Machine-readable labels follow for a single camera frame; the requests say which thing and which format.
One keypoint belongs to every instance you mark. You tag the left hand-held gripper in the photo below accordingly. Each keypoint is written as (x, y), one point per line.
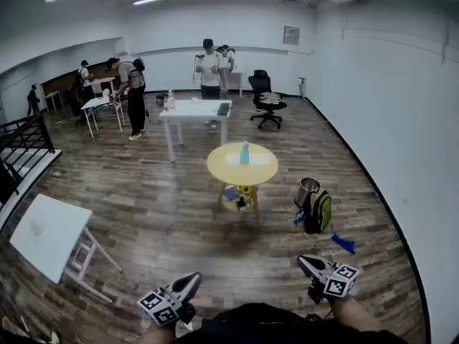
(159, 308)

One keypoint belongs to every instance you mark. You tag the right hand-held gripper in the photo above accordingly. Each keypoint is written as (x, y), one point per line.
(340, 281)

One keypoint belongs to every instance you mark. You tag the teal spray bottle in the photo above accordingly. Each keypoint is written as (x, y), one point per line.
(244, 157)

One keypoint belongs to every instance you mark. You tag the person's left forearm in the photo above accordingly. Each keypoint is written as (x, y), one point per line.
(157, 335)

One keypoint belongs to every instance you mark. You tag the person's right forearm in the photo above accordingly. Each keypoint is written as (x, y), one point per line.
(355, 314)

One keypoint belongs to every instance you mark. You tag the small red-label bottle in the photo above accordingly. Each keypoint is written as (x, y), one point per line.
(165, 105)

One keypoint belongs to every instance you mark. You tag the large clear water bottle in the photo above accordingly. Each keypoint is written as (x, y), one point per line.
(171, 102)

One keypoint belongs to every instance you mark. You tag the blue cloth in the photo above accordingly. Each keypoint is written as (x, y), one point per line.
(342, 243)

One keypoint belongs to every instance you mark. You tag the blue packet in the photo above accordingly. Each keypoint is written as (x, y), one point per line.
(298, 218)

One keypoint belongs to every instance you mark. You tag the green black backpack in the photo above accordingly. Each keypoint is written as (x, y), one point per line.
(317, 213)

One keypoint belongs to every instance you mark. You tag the metal trash bin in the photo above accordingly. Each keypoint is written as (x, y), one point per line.
(305, 192)

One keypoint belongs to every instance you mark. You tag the person's black shirt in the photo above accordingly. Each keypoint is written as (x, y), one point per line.
(258, 324)

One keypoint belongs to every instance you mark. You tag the yellow sunflower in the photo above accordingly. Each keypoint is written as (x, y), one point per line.
(244, 191)

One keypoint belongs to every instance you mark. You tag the blue book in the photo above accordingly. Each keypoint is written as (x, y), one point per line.
(230, 194)

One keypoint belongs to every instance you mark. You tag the yellow round table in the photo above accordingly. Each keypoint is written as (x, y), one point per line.
(229, 170)

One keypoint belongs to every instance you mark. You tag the small white square table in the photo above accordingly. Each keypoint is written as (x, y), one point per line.
(46, 235)

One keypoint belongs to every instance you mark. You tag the grey garment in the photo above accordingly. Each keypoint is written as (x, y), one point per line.
(270, 97)

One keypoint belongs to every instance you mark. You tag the white rectangular table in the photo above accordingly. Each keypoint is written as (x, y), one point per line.
(193, 109)

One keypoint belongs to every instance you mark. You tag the black keyboard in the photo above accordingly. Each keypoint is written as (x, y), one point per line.
(223, 109)

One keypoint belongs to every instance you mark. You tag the black office chair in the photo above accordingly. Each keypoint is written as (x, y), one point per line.
(74, 106)
(260, 81)

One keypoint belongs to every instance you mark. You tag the white desk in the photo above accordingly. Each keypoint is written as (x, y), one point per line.
(235, 79)

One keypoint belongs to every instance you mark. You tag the white folding table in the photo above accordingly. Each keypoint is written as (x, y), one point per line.
(97, 102)

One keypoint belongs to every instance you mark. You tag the black stair railing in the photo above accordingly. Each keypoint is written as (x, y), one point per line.
(21, 138)

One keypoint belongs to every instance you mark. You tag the pinkish table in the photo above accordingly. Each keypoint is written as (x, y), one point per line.
(102, 81)

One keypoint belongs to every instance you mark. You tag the grey wall electrical panel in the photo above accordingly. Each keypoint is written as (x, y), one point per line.
(291, 35)

